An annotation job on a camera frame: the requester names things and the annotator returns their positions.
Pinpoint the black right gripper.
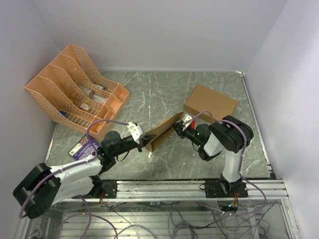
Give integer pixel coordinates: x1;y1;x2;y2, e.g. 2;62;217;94
171;121;202;147

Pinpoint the cardboard box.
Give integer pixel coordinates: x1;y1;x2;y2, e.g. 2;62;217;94
146;112;184;152
183;84;238;121

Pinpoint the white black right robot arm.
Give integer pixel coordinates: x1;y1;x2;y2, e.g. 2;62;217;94
172;115;254;197

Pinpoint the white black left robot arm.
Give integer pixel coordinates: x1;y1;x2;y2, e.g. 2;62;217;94
12;131;156;219

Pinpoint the closed folded cardboard box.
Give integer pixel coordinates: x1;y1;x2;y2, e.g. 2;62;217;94
183;84;238;121

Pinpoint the red flat block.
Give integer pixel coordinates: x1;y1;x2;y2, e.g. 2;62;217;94
191;120;196;129

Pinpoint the purple book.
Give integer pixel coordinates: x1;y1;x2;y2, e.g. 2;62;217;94
68;135;116;175

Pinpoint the pink plastic desk organizer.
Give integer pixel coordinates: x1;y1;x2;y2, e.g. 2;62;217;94
25;44;130;141

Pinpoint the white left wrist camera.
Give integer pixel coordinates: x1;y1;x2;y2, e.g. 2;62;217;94
127;122;146;143

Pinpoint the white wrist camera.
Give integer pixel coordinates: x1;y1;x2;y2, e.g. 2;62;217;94
182;113;193;131
127;122;146;143

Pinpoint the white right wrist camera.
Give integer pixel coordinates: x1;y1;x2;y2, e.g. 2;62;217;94
182;113;193;131

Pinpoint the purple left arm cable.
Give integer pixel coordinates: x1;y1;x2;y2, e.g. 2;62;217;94
19;119;130;239

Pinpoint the aluminium frame rail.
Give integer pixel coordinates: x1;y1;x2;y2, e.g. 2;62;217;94
26;179;290;202

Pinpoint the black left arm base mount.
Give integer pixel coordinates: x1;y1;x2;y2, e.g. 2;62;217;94
86;180;118;199

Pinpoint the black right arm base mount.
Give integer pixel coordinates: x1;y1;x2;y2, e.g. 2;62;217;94
204;180;248;198

